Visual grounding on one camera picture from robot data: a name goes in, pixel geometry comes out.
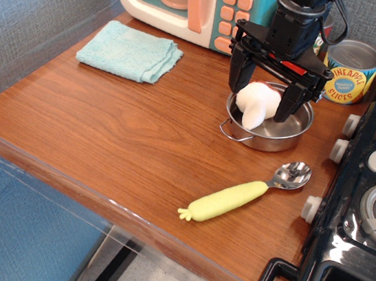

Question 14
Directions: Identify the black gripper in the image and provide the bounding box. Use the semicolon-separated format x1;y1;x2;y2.
228;0;332;123

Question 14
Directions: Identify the light blue towel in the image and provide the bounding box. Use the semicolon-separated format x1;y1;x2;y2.
76;20;184;84

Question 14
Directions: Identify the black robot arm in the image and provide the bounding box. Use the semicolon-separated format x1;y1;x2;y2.
228;0;344;123

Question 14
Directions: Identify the white plush mushroom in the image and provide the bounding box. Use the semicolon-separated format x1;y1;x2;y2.
236;82;282;130

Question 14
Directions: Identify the small steel pot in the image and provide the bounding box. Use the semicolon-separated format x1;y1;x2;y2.
220;94;314;152

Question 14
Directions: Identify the tomato sauce can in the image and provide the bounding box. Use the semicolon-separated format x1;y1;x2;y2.
311;11;335;60

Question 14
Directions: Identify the pineapple slices can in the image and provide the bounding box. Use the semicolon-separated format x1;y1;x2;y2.
324;40;376;105

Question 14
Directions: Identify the teal toy microwave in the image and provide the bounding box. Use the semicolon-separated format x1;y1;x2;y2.
120;0;277;55

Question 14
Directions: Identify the black cable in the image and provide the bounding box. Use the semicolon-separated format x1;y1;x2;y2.
314;0;353;48

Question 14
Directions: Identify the spoon with yellow-green handle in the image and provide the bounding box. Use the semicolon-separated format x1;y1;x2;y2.
177;161;312;222

